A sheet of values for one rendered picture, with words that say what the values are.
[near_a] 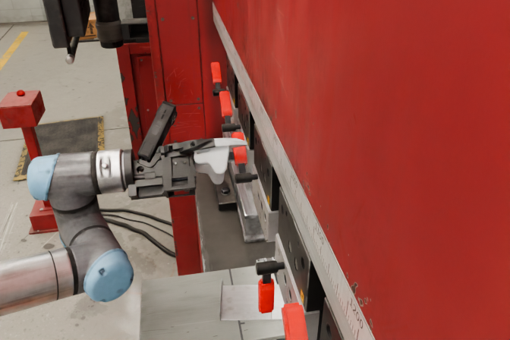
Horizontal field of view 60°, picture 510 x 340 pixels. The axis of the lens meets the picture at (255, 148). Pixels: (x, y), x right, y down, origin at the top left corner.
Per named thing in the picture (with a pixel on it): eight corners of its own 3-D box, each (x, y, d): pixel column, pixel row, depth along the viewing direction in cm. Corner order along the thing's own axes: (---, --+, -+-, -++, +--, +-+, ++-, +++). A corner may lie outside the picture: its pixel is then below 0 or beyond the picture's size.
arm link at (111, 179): (104, 156, 80) (94, 143, 72) (130, 154, 81) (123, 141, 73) (105, 197, 78) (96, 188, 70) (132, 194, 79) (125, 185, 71)
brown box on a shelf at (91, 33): (68, 29, 268) (64, 9, 262) (112, 27, 273) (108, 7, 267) (61, 43, 243) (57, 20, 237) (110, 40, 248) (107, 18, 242)
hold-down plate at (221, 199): (209, 159, 157) (209, 152, 155) (225, 158, 158) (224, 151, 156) (218, 211, 131) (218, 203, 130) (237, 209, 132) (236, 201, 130)
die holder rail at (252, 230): (223, 151, 162) (222, 128, 157) (239, 149, 163) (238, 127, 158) (245, 243, 119) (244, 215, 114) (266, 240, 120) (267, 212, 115)
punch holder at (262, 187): (252, 197, 87) (252, 122, 79) (294, 193, 88) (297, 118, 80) (268, 249, 74) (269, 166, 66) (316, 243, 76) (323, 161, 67)
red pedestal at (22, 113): (36, 213, 270) (-3, 86, 228) (79, 209, 274) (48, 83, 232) (28, 234, 253) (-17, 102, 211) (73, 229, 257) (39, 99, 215)
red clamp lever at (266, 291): (254, 307, 67) (254, 259, 62) (281, 303, 67) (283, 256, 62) (256, 316, 65) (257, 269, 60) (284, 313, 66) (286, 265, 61)
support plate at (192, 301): (143, 284, 92) (142, 280, 91) (266, 267, 96) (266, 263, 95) (138, 362, 76) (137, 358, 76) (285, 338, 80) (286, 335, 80)
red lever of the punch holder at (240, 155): (229, 130, 80) (235, 182, 77) (251, 129, 81) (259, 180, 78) (228, 134, 82) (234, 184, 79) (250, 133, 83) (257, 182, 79)
